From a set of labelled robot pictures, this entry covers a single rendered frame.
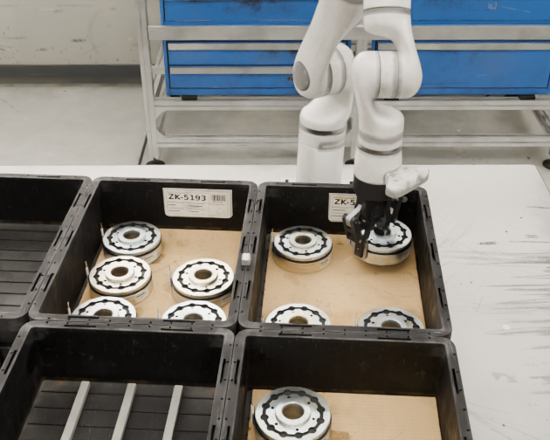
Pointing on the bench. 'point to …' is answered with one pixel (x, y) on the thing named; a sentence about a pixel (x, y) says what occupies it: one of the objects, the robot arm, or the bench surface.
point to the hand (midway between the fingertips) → (370, 244)
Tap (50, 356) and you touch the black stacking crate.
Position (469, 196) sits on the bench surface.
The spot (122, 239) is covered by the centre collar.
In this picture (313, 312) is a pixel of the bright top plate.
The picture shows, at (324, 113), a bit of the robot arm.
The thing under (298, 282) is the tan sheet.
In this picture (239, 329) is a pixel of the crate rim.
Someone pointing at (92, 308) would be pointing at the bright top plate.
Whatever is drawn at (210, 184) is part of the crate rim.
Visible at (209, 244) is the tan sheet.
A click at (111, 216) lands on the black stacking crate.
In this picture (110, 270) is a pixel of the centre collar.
